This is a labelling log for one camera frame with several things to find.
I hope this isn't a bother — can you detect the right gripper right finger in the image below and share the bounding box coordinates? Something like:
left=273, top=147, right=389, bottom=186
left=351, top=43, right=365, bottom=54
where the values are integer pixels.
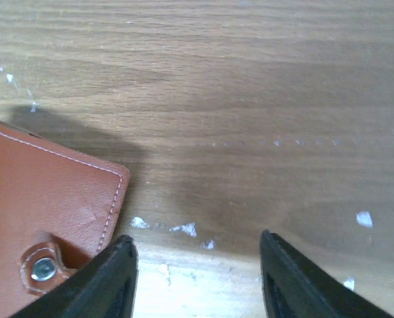
left=260, top=230, right=391, bottom=318

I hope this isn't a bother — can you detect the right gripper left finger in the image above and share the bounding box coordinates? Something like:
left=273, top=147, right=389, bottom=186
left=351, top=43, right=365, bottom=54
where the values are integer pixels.
left=14, top=235, right=138, bottom=317

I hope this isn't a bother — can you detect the brown leather card holder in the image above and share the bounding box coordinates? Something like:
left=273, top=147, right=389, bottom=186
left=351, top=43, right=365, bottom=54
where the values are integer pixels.
left=0, top=121, right=130, bottom=317

